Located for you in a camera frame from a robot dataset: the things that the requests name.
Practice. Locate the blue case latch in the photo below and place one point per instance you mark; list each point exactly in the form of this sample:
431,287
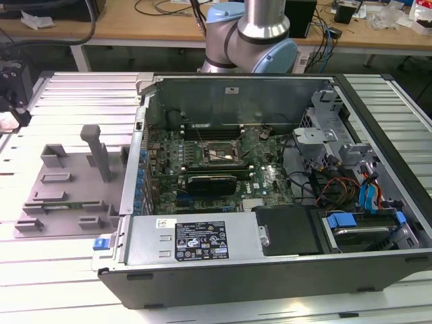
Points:
100,243

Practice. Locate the silver metal drive cage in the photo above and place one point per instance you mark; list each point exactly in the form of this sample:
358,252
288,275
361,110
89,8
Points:
317,138

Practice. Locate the large black box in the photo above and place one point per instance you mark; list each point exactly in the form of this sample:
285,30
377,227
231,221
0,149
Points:
50,8

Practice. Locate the clear plastic bags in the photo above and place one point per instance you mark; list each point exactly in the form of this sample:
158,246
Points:
388,17

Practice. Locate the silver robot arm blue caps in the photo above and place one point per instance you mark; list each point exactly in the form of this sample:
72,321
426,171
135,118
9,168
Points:
263,20

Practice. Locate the wooden desk white legs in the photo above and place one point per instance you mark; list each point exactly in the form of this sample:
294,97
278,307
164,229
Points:
118,27

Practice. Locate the white crumpled plastic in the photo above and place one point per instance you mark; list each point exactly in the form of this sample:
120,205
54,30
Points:
35,20

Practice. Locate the silver power supply unit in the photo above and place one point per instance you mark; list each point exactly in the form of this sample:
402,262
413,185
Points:
148,236

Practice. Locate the small black container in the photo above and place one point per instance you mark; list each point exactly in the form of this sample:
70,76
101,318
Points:
344,14

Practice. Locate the CPU socket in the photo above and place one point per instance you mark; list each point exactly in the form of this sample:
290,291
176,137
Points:
221,156

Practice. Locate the black open PC case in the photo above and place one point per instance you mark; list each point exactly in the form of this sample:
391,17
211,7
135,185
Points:
236,283

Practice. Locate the grey plastic parts rack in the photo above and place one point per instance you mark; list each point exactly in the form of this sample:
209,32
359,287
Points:
77,189

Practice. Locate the black graphics card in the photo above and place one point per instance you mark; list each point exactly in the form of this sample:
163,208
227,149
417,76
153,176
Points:
212,185

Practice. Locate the round coin battery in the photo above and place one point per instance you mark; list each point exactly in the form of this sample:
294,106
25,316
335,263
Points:
265,134

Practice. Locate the white sticker on case wall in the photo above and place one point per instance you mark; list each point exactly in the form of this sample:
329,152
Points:
233,90

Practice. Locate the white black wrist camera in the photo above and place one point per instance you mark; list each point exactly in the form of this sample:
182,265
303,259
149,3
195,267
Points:
13,84

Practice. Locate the black round case part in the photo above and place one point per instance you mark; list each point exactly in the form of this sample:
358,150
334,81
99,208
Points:
173,119

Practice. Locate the green motherboard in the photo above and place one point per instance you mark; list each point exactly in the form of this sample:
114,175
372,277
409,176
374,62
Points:
266,158

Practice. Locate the small black adapter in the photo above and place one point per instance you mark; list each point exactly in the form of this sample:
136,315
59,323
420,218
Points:
335,32

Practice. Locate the black hard disk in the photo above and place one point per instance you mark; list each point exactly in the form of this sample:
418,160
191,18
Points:
364,236

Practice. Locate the black flat bay cover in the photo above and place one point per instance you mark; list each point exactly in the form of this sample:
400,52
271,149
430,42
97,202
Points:
287,229

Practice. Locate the silver finned chipset heatsink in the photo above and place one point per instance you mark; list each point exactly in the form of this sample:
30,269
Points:
254,204

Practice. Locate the blue disk carrier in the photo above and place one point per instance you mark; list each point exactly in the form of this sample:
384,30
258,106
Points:
341,220

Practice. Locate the black rating label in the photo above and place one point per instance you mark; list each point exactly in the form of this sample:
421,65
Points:
202,239

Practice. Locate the white red bag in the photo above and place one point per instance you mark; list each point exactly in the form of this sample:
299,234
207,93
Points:
420,13

